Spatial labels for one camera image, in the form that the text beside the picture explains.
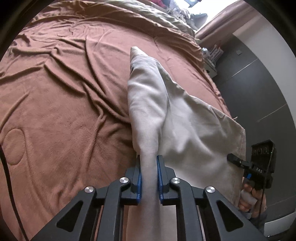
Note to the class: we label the rust brown bed blanket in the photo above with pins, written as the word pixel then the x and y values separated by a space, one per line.
pixel 64 111

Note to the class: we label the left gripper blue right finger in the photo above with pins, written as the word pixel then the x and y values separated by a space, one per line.
pixel 163 181

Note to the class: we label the right pink curtain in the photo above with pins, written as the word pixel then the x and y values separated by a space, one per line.
pixel 224 24

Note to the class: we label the beige jacket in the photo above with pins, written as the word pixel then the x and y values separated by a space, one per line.
pixel 193 137

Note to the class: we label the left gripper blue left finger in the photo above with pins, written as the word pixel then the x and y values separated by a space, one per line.
pixel 137 182

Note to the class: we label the right hand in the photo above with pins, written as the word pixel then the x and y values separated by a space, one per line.
pixel 251 201

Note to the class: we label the clothes pile on windowsill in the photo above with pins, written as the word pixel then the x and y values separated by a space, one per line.
pixel 195 21

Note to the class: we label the white nightstand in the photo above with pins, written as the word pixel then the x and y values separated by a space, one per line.
pixel 210 59

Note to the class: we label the olive beige duvet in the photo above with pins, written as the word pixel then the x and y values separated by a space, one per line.
pixel 154 14

